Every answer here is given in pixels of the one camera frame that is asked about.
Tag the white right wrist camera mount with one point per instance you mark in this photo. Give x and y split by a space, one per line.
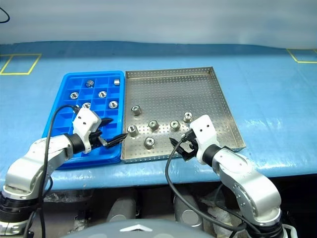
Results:
204 131

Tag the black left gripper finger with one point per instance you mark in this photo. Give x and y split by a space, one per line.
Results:
117 139
106 121

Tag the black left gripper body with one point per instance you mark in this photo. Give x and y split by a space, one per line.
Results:
95 138

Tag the metal nut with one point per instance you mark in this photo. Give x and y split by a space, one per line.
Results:
188 116
174 125

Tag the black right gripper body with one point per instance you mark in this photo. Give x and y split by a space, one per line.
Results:
190 142

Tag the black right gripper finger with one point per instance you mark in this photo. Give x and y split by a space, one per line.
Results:
186 155
177 144

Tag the grey rounded robot leg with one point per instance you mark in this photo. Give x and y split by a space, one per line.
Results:
121 209
188 210

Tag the grey robot torso dome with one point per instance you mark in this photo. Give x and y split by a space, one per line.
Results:
136 230

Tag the perforated metal tray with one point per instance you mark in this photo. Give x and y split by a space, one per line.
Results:
173 94

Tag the blue compartment tray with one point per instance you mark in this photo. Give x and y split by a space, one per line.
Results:
65 116

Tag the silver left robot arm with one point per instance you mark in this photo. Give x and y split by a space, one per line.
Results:
29 163

